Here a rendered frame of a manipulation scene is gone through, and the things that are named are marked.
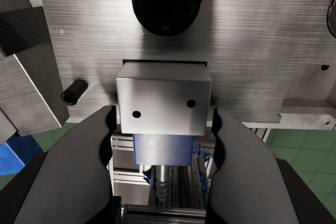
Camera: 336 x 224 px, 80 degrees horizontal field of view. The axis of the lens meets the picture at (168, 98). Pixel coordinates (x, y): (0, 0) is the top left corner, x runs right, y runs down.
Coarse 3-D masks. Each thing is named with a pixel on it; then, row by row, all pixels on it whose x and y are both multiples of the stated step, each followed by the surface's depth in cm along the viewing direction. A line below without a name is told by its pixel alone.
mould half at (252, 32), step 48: (48, 0) 11; (96, 0) 11; (240, 0) 11; (288, 0) 11; (96, 48) 12; (144, 48) 12; (192, 48) 12; (240, 48) 12; (288, 48) 12; (96, 96) 14; (240, 96) 14
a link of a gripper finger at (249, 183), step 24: (216, 120) 11; (216, 144) 10; (240, 144) 9; (264, 144) 9; (240, 168) 8; (264, 168) 8; (216, 192) 7; (240, 192) 7; (264, 192) 7; (216, 216) 6; (240, 216) 6; (264, 216) 6; (288, 216) 6
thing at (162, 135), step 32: (128, 64) 12; (160, 64) 12; (192, 64) 12; (128, 96) 11; (160, 96) 11; (192, 96) 11; (128, 128) 12; (160, 128) 12; (192, 128) 12; (160, 160) 15; (160, 192) 18
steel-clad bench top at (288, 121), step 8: (32, 0) 19; (40, 0) 19; (72, 120) 26; (80, 120) 26; (280, 120) 25; (288, 120) 25; (296, 120) 25; (304, 120) 25; (312, 120) 25; (320, 120) 25; (328, 120) 25; (288, 128) 26; (296, 128) 26; (304, 128) 26; (312, 128) 26; (320, 128) 26; (328, 128) 26
